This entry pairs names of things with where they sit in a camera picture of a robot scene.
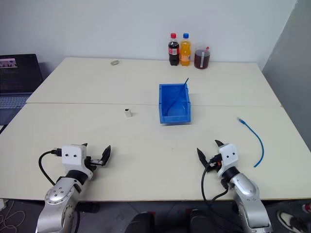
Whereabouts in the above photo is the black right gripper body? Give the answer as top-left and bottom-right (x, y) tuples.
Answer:
(206, 153), (223, 172)

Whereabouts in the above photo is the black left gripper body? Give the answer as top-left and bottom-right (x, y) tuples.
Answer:
(83, 145), (105, 172)

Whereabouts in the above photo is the blue plastic storage bin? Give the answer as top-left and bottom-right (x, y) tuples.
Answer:
(158, 83), (191, 125)

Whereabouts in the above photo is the dark rounded shape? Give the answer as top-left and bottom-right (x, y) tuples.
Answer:
(124, 212), (156, 233)
(185, 208), (235, 233)

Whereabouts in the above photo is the clear jar of dark liquid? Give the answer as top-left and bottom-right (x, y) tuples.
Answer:
(194, 42), (211, 70)

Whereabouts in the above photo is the open grey laptop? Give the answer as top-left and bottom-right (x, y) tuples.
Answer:
(0, 53), (45, 127)

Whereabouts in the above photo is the orange soda bottle blue cap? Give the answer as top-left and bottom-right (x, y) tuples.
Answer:
(180, 33), (192, 67)

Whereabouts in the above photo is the black and white shoe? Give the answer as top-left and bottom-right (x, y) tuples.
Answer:
(276, 210), (306, 233)

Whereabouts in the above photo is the cola bottle red cap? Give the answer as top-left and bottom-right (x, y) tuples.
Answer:
(168, 33), (180, 67)

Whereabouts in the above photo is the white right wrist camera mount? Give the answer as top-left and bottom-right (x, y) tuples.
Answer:
(216, 143), (239, 178)

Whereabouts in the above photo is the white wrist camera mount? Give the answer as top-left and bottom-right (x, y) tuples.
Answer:
(61, 144), (94, 181)
(216, 143), (239, 178)

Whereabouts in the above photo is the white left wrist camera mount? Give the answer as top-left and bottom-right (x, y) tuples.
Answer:
(61, 144), (94, 181)

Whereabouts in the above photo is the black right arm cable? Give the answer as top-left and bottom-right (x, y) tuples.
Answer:
(201, 166), (229, 233)

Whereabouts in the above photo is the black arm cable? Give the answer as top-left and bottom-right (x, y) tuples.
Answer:
(38, 148), (63, 186)
(201, 166), (229, 233)

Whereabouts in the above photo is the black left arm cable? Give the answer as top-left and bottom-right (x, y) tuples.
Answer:
(38, 148), (63, 186)

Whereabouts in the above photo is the white floor cable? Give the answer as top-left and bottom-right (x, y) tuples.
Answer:
(0, 200), (26, 232)

